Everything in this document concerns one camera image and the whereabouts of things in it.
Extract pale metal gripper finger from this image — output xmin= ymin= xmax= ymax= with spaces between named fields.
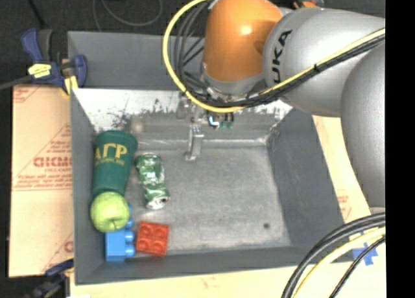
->
xmin=176 ymin=94 xmax=191 ymax=120
xmin=184 ymin=125 xmax=206 ymax=163

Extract grey metal bin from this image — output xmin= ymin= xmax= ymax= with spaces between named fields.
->
xmin=67 ymin=30 xmax=353 ymax=285

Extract crushed green drink can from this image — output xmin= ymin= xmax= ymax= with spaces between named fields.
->
xmin=134 ymin=153 xmax=171 ymax=211

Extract dark green cup yellow letters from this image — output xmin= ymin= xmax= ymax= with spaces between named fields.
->
xmin=91 ymin=130 xmax=139 ymax=199

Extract red toy brick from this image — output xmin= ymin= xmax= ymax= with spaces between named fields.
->
xmin=135 ymin=220 xmax=171 ymax=257

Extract green apple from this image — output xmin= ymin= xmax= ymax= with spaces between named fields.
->
xmin=89 ymin=191 xmax=131 ymax=233

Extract blue toy brick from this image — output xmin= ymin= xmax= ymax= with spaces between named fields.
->
xmin=104 ymin=203 xmax=137 ymax=262

